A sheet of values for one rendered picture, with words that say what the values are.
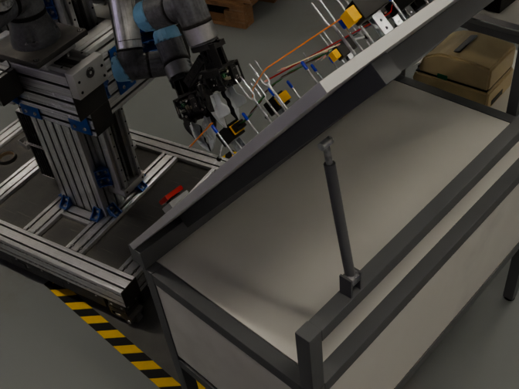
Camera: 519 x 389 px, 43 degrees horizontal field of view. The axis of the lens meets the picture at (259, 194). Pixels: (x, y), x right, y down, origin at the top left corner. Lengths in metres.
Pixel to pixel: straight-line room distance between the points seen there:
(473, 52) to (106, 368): 1.78
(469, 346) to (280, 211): 1.02
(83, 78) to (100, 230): 0.91
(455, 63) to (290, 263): 1.06
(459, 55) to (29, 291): 1.99
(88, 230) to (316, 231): 1.29
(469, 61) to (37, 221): 1.86
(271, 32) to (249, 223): 2.71
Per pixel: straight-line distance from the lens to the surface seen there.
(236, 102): 1.65
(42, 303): 2.94
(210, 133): 1.75
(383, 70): 1.00
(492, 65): 2.42
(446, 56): 2.46
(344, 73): 0.89
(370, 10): 1.18
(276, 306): 1.65
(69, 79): 2.06
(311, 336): 1.34
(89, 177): 2.73
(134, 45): 1.93
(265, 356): 1.56
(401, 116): 2.21
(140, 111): 3.85
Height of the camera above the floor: 2.09
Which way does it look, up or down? 42 degrees down
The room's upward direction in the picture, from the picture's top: 7 degrees counter-clockwise
